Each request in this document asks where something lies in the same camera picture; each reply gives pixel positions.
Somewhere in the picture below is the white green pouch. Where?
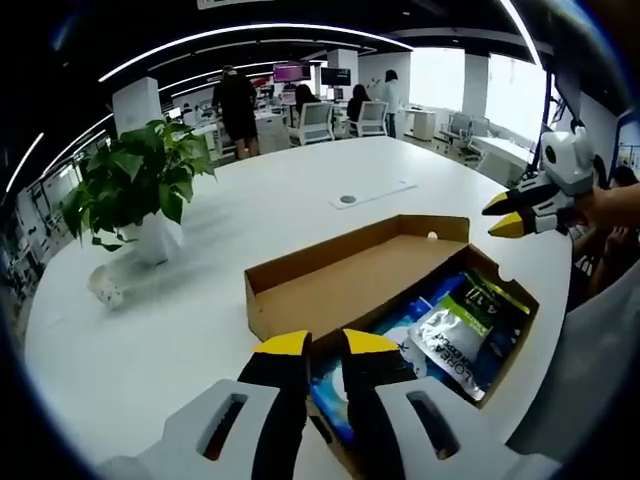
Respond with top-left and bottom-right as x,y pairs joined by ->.
407,294 -> 494,401

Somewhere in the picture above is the ceiling air conditioner vent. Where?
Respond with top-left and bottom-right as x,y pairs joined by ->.
197,0 -> 274,10

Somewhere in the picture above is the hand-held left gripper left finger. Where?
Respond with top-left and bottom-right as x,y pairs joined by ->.
97,329 -> 314,480

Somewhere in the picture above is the blue soft wet wipes pack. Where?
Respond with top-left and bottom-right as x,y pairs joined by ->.
308,272 -> 469,446

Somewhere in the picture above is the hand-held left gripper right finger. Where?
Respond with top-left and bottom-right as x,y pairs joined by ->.
342,328 -> 564,480

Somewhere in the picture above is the ceiling light strip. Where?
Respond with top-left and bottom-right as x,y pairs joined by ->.
499,0 -> 544,66
4,132 -> 45,194

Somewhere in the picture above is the brown cardboard shoe box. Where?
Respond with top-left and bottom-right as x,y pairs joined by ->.
243,213 -> 540,480

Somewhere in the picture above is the long curved ceiling light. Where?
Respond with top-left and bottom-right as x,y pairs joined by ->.
98,23 -> 415,84

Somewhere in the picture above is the white cabinet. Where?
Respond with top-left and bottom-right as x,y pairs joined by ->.
404,107 -> 441,141

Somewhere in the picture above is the purple lit monitor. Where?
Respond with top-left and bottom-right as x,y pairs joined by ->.
273,63 -> 312,84

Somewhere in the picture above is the white office chair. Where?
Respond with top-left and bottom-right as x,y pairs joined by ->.
349,100 -> 390,139
289,102 -> 335,146

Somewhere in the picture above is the white patterned paper cup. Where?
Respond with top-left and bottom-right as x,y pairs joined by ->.
88,263 -> 126,307

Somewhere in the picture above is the large dark wall screen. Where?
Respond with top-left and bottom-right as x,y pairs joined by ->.
549,49 -> 584,119

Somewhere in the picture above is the black green pouch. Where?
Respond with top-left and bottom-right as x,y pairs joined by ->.
460,269 -> 531,321

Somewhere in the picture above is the person's right hand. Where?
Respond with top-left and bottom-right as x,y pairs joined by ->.
568,188 -> 615,236

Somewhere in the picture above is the table cable tray cover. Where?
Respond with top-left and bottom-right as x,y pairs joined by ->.
329,183 -> 417,210

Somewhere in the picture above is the green potted plant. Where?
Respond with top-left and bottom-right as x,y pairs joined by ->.
59,118 -> 217,265

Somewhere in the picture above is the dark monitor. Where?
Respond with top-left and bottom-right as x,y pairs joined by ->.
320,67 -> 354,87

